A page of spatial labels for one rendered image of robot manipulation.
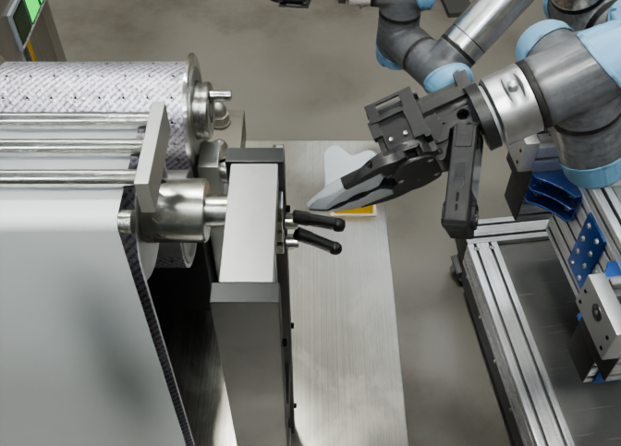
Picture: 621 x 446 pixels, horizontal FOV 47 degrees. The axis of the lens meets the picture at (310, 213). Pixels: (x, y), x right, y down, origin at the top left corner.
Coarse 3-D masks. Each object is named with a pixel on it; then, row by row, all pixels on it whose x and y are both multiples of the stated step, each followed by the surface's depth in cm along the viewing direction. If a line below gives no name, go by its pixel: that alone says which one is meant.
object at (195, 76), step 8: (192, 72) 89; (192, 80) 89; (200, 80) 95; (192, 88) 89; (192, 96) 89; (192, 104) 89; (192, 112) 89; (192, 120) 89; (192, 128) 89; (192, 136) 89; (192, 144) 90; (200, 144) 95
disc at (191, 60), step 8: (192, 56) 91; (192, 64) 91; (184, 72) 87; (200, 72) 97; (184, 80) 86; (184, 88) 86; (184, 96) 86; (184, 104) 86; (184, 112) 86; (184, 120) 86; (184, 128) 86; (184, 136) 87; (192, 152) 90; (192, 160) 90
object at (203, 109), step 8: (200, 88) 90; (208, 88) 91; (200, 96) 90; (208, 96) 91; (200, 104) 89; (208, 104) 91; (200, 112) 90; (208, 112) 91; (200, 120) 90; (208, 120) 91; (200, 128) 91; (208, 128) 91; (200, 136) 92; (208, 136) 92
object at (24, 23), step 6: (24, 6) 118; (18, 12) 116; (24, 12) 118; (18, 18) 116; (24, 18) 118; (18, 24) 116; (24, 24) 118; (18, 30) 116; (24, 30) 118; (24, 36) 118
